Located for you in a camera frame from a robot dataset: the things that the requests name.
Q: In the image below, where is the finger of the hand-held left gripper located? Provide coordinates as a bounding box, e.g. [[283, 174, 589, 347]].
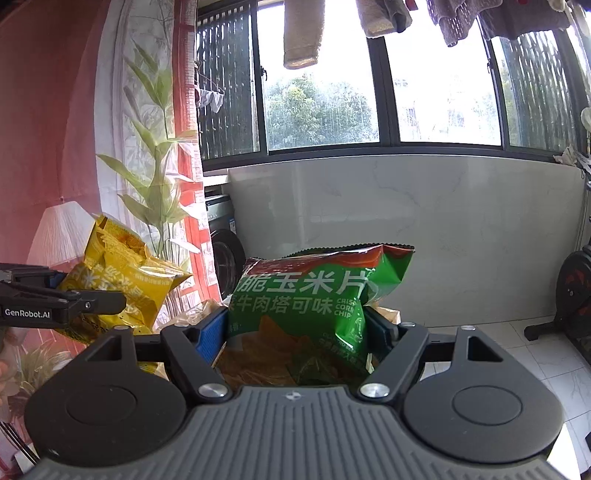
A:
[[65, 292, 128, 320], [0, 263, 70, 290]]

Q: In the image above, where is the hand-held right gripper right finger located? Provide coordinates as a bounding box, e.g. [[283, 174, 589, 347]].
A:
[[358, 307, 506, 401]]

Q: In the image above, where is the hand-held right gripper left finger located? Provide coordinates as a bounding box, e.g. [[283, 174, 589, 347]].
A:
[[85, 307, 234, 401]]

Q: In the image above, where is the brown cardboard box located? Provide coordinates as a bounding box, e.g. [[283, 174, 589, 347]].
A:
[[159, 298, 403, 334]]

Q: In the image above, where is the yellow snack bag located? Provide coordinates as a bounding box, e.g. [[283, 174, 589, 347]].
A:
[[58, 213, 194, 376]]

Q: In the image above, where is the green corn chip bag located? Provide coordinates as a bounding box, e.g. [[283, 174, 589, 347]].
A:
[[215, 244, 415, 387]]

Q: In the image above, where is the grey washing machine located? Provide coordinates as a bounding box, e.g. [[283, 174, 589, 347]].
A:
[[205, 194, 247, 304]]

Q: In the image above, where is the black exercise bike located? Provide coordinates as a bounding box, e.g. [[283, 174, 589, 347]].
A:
[[524, 154, 591, 357]]

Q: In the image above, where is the white hanging cloth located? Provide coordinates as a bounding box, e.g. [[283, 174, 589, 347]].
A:
[[196, 88, 225, 114]]

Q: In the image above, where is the crumpled beige cloth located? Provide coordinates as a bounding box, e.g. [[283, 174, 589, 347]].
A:
[[554, 145, 580, 167]]

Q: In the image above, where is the beige hanging towel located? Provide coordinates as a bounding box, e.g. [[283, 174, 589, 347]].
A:
[[283, 0, 326, 71]]

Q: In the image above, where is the grey-brown hanging garment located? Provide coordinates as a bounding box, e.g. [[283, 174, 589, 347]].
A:
[[355, 0, 413, 39]]

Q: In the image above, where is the purple knitted hanging garment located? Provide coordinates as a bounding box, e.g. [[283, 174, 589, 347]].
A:
[[425, 0, 485, 48]]

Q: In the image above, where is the dark purple hanging garment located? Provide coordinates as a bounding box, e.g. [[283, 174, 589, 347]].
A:
[[478, 0, 574, 42]]

